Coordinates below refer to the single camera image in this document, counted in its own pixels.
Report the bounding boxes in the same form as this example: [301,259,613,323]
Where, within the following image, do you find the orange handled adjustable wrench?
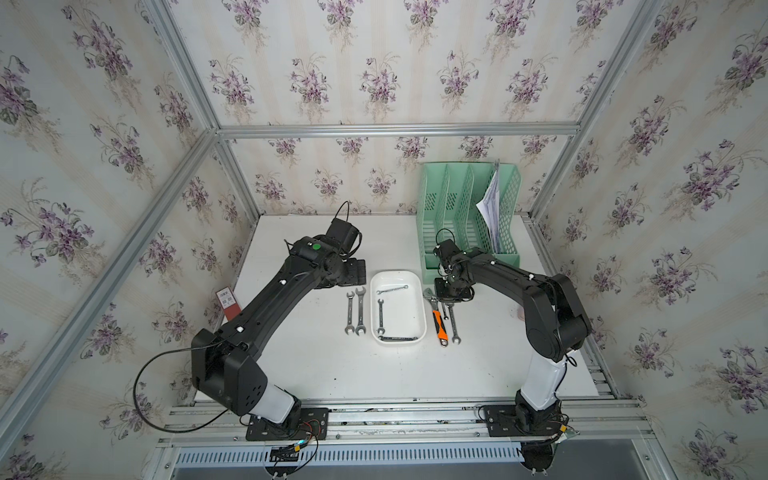
[423,288,449,347]

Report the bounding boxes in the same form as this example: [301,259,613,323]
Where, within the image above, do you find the silver end wrench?
[446,303,462,345]

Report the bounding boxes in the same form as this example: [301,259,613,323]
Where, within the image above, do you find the small silver wrench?
[344,291,355,335]

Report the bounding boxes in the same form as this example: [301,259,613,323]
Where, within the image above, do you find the large silver combination wrench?
[355,287,366,336]

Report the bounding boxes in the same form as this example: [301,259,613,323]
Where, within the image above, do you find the white plastic storage tray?
[369,270,427,346]

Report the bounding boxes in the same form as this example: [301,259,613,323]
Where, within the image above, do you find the thin silver wrench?
[377,298,386,337]

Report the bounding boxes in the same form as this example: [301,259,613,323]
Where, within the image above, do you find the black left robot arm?
[191,233,366,429]

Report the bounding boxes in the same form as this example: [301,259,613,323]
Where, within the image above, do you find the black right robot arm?
[433,240,593,433]

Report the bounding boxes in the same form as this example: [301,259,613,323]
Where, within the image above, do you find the red white card box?
[216,287,242,322]

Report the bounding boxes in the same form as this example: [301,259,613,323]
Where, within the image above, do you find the green desk file organizer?
[416,162,522,285]

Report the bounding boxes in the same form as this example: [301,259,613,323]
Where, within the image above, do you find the white papers in organizer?
[476,161,500,253]

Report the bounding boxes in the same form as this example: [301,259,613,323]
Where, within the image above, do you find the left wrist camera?
[326,218,362,257]

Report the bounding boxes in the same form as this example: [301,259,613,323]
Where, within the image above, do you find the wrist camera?
[433,239,465,277]
[326,218,362,257]

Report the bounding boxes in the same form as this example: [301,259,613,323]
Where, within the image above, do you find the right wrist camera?
[433,239,465,277]

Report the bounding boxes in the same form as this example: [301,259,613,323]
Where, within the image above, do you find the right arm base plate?
[479,402,575,439]

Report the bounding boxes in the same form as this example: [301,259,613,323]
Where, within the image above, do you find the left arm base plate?
[245,407,330,441]

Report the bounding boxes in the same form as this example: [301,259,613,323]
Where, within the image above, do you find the aluminium rail frame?
[150,397,662,474]

